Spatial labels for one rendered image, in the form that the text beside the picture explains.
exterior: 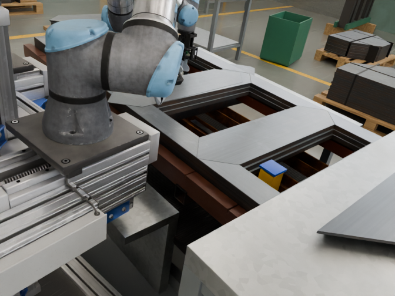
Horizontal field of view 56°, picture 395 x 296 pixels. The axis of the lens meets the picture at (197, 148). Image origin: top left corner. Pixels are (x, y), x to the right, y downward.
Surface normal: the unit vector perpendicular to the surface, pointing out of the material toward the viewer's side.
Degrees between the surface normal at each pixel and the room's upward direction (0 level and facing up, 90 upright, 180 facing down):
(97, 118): 73
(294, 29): 90
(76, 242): 90
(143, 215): 0
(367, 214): 0
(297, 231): 0
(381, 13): 90
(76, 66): 89
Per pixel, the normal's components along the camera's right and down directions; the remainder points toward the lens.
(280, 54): -0.51, 0.39
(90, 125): 0.58, 0.22
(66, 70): -0.07, 0.51
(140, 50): 0.05, -0.21
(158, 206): 0.14, -0.84
